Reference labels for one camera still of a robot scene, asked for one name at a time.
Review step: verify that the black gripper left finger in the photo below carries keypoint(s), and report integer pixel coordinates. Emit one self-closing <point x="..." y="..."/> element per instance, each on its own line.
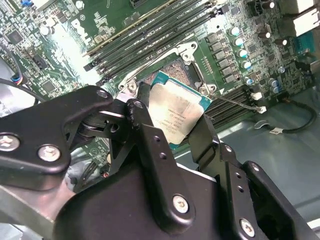
<point x="37" y="130"/>

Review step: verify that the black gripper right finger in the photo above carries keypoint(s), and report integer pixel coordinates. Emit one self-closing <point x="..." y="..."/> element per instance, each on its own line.
<point x="262" y="200"/>

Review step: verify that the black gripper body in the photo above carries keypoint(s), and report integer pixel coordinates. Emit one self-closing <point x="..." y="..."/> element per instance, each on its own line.
<point x="112" y="212"/>

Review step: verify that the metal socket cover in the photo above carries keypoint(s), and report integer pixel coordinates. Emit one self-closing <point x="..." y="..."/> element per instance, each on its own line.
<point x="122" y="96"/>

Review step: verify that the metal locking lever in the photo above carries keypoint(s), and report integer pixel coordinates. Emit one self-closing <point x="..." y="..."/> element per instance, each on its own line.
<point x="235" y="102"/>
<point x="155" y="62"/>

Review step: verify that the silver CPU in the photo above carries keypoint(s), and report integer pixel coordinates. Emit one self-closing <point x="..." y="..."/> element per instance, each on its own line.
<point x="175" y="110"/>

